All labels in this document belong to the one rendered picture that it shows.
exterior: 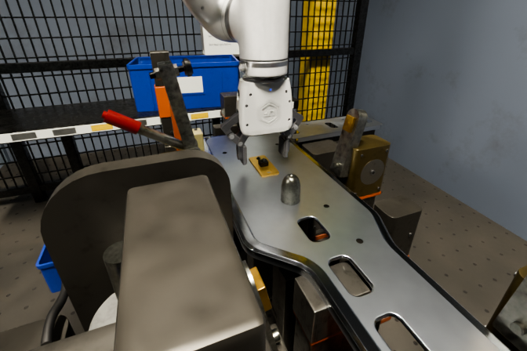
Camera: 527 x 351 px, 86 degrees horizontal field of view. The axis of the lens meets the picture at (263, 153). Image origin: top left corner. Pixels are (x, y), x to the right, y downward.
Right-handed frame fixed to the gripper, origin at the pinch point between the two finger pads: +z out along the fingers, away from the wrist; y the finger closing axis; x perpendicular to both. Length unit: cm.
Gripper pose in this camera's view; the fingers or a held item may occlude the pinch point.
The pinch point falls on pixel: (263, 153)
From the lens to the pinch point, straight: 57.0
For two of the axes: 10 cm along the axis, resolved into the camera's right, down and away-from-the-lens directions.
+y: 9.3, -1.6, 3.2
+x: -3.6, -4.1, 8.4
